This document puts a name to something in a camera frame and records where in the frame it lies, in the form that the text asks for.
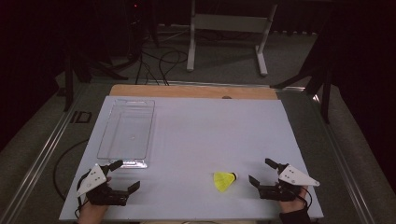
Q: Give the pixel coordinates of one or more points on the person's right hand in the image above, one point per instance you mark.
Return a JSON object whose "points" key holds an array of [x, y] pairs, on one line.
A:
{"points": [[292, 205]]}

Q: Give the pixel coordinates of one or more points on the white metal stand frame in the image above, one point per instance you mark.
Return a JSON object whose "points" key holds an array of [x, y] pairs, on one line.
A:
{"points": [[227, 23]]}

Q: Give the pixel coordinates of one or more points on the clear plastic container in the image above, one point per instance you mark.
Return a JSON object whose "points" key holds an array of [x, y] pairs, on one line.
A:
{"points": [[127, 132]]}

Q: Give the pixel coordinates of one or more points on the black tripod stand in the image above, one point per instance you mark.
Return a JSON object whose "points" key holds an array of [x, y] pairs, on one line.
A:
{"points": [[137, 31]]}

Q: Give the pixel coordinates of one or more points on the yellow shuttlecock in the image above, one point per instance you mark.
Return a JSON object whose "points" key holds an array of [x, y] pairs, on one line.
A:
{"points": [[224, 181]]}

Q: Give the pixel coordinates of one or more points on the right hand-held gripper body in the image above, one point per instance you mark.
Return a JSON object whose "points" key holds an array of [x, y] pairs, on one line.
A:
{"points": [[291, 180]]}

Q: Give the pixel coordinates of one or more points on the metal floor rail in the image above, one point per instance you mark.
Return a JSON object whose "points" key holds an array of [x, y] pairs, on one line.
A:
{"points": [[37, 158], [345, 168]]}

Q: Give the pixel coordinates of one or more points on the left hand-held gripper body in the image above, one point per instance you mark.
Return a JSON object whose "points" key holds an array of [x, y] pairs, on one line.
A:
{"points": [[93, 180]]}

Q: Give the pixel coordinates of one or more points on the black rectangular floor bracket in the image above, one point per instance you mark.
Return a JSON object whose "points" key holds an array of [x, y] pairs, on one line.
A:
{"points": [[81, 117]]}

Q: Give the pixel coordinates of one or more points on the white board mat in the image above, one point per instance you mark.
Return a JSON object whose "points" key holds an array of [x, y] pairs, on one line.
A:
{"points": [[199, 137]]}

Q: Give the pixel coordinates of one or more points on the person's left hand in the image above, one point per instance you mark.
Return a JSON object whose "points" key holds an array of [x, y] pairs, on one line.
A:
{"points": [[92, 213]]}

